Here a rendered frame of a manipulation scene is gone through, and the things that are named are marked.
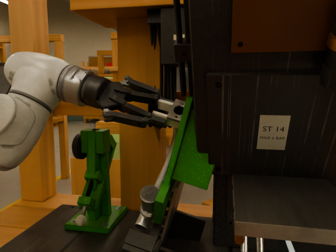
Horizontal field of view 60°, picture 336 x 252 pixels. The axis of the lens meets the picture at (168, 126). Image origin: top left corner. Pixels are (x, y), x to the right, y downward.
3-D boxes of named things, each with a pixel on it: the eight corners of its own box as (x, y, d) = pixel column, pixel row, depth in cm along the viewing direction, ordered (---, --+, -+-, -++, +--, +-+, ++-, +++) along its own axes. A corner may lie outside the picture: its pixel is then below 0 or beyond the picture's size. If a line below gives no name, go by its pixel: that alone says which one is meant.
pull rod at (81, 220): (83, 228, 74) (82, 207, 74) (73, 227, 75) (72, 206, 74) (93, 219, 80) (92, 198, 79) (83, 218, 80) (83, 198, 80)
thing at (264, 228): (383, 260, 32) (386, 234, 32) (233, 244, 35) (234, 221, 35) (299, 166, 70) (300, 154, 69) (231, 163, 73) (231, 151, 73)
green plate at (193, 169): (199, 217, 54) (232, 109, 50) (157, 202, 55) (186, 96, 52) (203, 195, 65) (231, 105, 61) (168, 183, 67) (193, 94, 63)
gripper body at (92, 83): (77, 91, 64) (115, 103, 62) (95, 66, 68) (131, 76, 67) (84, 112, 70) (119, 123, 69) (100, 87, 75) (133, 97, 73)
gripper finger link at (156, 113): (153, 110, 65) (152, 112, 64) (183, 119, 63) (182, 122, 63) (153, 117, 67) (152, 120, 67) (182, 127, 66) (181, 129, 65)
